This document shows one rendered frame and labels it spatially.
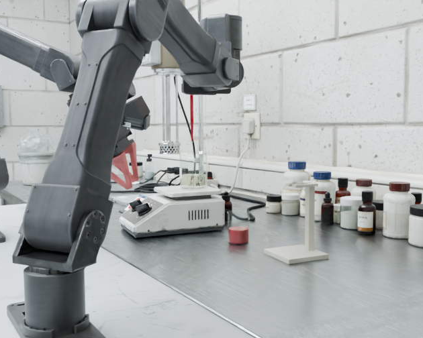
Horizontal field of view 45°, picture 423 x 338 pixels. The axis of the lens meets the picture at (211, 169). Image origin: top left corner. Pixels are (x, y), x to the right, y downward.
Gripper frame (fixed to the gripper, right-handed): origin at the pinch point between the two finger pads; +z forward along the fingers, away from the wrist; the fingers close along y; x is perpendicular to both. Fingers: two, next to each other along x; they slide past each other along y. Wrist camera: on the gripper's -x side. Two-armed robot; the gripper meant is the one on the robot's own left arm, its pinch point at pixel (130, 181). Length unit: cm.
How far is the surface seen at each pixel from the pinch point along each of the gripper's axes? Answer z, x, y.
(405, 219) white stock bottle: 31, -45, 7
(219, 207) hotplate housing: 14.4, -11.4, 6.4
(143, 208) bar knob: 6.4, 0.8, -0.1
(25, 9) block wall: -77, 133, 210
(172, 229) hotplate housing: 12.8, -2.9, -0.5
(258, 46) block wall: -5, -18, 77
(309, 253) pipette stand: 21.1, -30.2, -11.5
